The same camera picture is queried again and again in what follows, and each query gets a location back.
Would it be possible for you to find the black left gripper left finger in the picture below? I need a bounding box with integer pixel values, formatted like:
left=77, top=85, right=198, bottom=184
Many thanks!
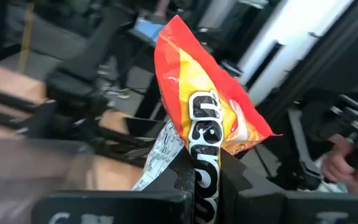
left=31, top=147, right=196, bottom=224

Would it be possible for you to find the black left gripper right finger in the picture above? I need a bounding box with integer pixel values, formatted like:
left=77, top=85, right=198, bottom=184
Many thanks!
left=219, top=148, right=358, bottom=224

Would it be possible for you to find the orange Maruchan noodle packet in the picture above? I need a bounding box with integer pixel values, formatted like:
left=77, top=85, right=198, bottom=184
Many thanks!
left=131, top=14, right=282, bottom=224

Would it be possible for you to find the person's hand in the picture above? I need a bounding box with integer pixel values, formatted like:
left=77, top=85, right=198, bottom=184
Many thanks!
left=320, top=133, right=358, bottom=195

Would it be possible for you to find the smoky grey plastic bin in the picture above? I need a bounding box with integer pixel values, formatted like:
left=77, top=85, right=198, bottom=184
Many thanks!
left=0, top=136, right=96, bottom=224

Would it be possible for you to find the black floor stand frame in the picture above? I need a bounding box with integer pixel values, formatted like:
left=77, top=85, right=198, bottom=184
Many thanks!
left=253, top=0, right=358, bottom=125

